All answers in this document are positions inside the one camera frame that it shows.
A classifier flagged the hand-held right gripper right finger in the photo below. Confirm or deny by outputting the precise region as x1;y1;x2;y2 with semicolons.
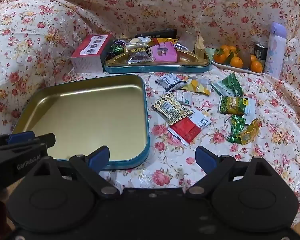
185;146;280;196

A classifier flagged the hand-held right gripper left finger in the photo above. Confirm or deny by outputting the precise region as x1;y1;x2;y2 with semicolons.
25;145;118;196

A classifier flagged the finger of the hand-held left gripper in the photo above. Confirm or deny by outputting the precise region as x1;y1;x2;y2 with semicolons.
0;131;36;146
0;133;56;151

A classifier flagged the red and white snack packet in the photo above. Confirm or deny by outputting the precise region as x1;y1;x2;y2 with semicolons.
168;110;212;147

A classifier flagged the gold foil candy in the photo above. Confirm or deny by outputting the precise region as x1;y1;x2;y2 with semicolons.
240;119;261;145

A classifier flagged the green pea snack packet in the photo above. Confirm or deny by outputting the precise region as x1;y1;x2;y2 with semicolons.
219;96;250;115

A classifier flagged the brown patterned snack packet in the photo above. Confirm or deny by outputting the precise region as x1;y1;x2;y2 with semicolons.
151;92;194;126

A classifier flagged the white and orange snack packet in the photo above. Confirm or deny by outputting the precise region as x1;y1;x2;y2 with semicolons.
176;90;198;106

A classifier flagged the slim white snack packet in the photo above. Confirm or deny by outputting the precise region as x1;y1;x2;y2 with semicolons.
242;98;257;126

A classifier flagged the black and white snack packet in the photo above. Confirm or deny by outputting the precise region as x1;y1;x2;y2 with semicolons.
156;73;188;92

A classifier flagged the blue tin tray with snacks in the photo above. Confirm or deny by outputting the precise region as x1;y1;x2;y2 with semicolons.
104;37;211;75

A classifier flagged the yellow and silver snack packet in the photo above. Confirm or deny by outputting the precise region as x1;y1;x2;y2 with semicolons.
182;78;212;96

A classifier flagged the green and white leaf packet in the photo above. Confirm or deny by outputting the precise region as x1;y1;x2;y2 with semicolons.
212;72;244;97

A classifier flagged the pale green fruit plate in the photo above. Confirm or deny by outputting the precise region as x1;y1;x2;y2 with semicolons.
205;47;264;76

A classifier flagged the red and white carton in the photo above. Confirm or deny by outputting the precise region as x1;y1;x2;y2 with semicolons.
70;34;113;73

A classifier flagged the pile of tangerines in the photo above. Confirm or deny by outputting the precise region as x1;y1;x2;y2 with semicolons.
213;44;263;74

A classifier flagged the small green foil candy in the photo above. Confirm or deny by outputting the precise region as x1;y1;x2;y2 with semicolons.
112;41;126;55

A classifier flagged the pink snack packet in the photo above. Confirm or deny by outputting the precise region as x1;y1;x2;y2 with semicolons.
151;42;178;62

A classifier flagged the brown paper snack packet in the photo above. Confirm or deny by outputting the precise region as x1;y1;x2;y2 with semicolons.
194;31;206;55

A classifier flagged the yellow label walnut packet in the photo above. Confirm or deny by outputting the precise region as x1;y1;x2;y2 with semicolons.
126;46;150;55

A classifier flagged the clear plastic snack packet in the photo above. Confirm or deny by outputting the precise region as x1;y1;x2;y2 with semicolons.
176;32;198;52

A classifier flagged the dark coffee can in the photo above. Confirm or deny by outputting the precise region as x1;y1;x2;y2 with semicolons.
254;42;269;67

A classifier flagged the cream white candy packet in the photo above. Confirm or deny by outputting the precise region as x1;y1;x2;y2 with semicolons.
129;37;150;46

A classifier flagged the red and yellow snack packet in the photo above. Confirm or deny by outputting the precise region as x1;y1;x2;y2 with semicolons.
151;37;179;45

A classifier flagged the purple and white thermos bottle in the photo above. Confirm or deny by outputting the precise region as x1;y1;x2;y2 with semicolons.
263;22;287;79

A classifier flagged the black remote control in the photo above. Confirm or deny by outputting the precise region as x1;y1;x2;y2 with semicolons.
135;29;177;39

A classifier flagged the floral tablecloth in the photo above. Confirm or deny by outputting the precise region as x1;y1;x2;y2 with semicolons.
0;0;300;220

